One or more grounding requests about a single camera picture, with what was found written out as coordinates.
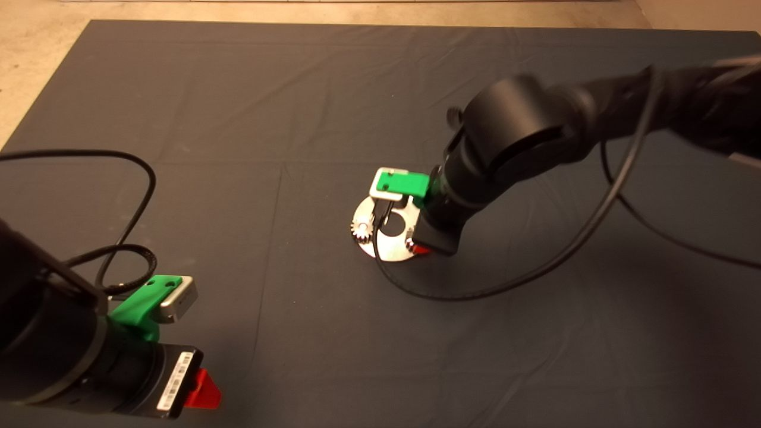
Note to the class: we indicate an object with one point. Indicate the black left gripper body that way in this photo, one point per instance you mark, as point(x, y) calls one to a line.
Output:
point(162, 381)

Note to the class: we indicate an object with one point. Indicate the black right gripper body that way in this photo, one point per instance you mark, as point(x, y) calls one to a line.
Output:
point(443, 229)

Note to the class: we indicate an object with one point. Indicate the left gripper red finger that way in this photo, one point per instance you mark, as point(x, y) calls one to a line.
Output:
point(207, 393)

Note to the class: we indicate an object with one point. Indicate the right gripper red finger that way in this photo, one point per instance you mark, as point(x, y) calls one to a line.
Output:
point(422, 249)

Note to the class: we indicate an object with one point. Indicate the round metal carrier plate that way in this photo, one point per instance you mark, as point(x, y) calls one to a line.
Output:
point(389, 246)

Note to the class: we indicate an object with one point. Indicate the steel spur gear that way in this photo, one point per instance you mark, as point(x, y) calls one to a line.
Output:
point(361, 228)

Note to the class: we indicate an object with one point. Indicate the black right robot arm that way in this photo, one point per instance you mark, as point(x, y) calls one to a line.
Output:
point(535, 131)

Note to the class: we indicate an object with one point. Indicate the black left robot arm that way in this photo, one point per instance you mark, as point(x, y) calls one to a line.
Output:
point(41, 339)

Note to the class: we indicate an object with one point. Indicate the dark grey table cloth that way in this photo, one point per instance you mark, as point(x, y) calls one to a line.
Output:
point(357, 356)

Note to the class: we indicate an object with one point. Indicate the right green camera mount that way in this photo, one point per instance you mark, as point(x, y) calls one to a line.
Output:
point(413, 184)

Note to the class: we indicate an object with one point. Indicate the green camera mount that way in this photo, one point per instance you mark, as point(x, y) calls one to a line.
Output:
point(140, 304)
point(413, 184)

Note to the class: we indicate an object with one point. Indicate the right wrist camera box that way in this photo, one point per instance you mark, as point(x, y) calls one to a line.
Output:
point(380, 191)

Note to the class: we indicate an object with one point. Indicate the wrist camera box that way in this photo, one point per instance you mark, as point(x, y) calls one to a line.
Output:
point(180, 302)
point(380, 191)

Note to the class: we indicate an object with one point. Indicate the left green camera mount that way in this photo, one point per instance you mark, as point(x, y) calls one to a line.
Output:
point(140, 304)

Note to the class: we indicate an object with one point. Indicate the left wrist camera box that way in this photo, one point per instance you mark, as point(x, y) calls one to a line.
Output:
point(180, 302)

